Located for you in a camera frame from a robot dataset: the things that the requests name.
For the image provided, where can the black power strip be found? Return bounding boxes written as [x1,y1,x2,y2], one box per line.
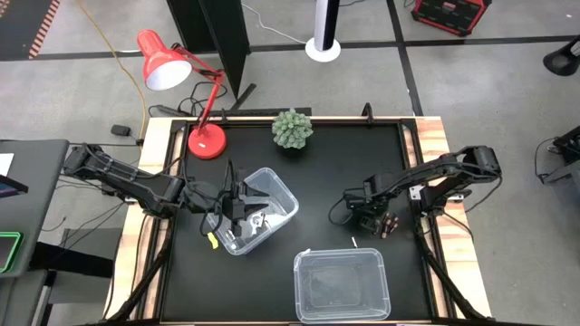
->
[208,107,313,118]

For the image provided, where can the grey desk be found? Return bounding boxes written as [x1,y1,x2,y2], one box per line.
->
[0,139,71,278]

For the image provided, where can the clear plastic bin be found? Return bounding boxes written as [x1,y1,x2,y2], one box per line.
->
[293,247,392,325]
[205,167,300,256]

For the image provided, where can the white black pole stand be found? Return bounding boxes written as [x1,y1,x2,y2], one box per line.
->
[304,0,343,63]

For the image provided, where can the red desk lamp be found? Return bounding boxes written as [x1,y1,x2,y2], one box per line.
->
[136,28,228,160]

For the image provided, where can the green framed tablet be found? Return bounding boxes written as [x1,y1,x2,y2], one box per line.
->
[0,230,24,274]

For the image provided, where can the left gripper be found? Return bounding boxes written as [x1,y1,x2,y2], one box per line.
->
[212,158,271,236]

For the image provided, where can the black mat orange striped edge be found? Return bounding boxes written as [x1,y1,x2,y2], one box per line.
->
[0,0,63,61]

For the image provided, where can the black grey equipment stand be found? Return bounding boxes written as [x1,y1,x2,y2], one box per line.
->
[534,125,580,187]

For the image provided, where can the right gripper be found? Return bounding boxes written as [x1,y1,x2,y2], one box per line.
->
[342,174,396,232]

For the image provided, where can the black round stand base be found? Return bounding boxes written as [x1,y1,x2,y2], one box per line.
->
[542,34,580,77]

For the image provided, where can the yellow cable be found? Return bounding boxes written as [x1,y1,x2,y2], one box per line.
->
[74,0,149,141]

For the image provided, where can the black table frame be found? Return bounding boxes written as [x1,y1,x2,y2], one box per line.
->
[101,115,495,326]

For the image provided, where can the dark tablet device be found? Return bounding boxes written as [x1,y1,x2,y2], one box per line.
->
[0,174,29,199]

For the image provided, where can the black partition panel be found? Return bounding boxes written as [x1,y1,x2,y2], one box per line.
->
[166,0,257,112]

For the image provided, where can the black power cable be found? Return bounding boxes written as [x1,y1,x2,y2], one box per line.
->
[148,81,227,120]

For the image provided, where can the green succulent in pot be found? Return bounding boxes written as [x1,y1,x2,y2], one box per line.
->
[271,108,314,149]

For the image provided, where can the white cable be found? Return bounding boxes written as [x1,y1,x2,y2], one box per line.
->
[241,2,310,45]

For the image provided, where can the red and black case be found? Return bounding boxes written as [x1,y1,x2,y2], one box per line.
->
[411,0,493,38]

